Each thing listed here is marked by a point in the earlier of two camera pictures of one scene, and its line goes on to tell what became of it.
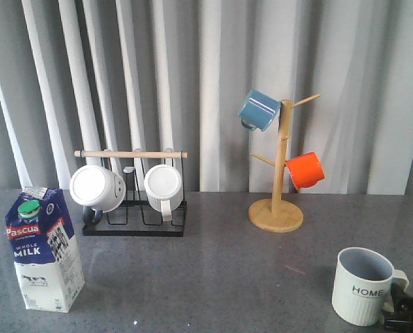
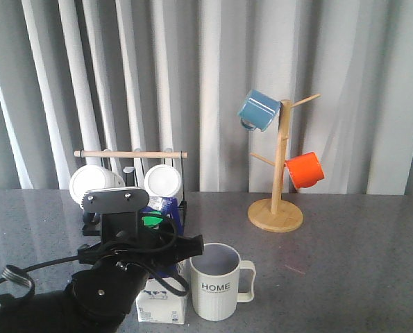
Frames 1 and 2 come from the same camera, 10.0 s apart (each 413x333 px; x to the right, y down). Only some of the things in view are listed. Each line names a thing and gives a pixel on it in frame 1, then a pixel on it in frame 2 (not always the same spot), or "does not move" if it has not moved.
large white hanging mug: [98, 188] does not move
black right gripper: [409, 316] to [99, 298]
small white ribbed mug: [163, 186] does not move
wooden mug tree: [275, 215] does not move
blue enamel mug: [258, 110] does not move
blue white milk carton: [45, 250] to [154, 304]
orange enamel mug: [306, 170] does not move
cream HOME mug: [363, 279] to [214, 279]
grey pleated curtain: [62, 75] does not move
